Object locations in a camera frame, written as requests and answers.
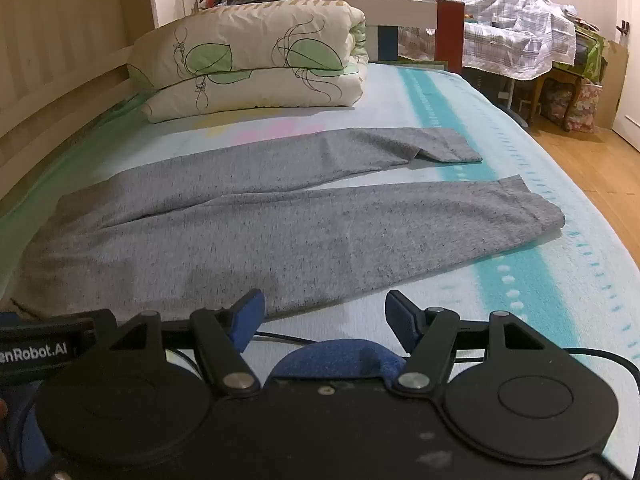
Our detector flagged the wooden table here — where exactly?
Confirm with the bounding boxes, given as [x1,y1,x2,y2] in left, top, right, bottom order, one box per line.
[520,66,585,123]

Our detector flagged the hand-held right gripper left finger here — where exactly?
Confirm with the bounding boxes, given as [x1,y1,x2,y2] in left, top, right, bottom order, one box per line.
[109,288,266,399]

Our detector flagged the red post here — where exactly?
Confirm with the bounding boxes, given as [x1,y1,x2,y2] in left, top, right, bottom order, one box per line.
[436,0,466,77]

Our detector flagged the white door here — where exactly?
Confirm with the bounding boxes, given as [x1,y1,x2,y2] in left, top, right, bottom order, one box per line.
[611,0,640,153]

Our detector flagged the green patterned bag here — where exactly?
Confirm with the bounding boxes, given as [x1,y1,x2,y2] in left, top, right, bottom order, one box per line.
[574,14,610,82]

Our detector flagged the cardboard sheet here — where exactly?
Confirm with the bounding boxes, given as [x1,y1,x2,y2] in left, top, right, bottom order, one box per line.
[595,39,632,132]

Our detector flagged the grey pants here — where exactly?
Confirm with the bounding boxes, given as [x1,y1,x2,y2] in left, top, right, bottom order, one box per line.
[11,127,566,322]

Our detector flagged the white floral pillow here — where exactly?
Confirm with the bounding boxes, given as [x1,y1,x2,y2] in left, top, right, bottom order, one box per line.
[126,0,370,123]

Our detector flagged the floral bag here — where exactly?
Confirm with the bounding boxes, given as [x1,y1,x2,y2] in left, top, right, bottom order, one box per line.
[541,76,604,134]

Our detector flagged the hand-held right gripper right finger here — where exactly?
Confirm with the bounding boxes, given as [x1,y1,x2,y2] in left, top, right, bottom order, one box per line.
[384,289,547,397]

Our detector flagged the wooden bed rail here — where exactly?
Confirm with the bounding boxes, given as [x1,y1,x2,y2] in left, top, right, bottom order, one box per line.
[0,7,153,198]

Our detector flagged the black cable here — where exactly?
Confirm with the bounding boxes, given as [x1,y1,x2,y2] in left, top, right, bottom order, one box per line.
[252,331,632,378]

